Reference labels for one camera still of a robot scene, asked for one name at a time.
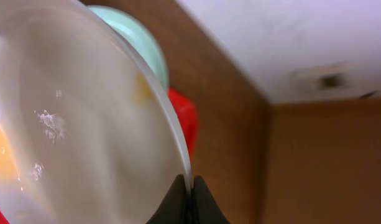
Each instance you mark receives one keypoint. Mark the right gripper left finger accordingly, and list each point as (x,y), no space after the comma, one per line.
(173,208)

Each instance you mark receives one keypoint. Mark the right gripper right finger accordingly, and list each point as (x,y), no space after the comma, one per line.
(204,209)

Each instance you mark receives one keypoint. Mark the white plate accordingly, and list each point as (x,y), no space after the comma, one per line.
(87,132)

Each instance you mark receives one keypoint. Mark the mint green plate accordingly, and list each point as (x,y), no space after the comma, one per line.
(139,37)

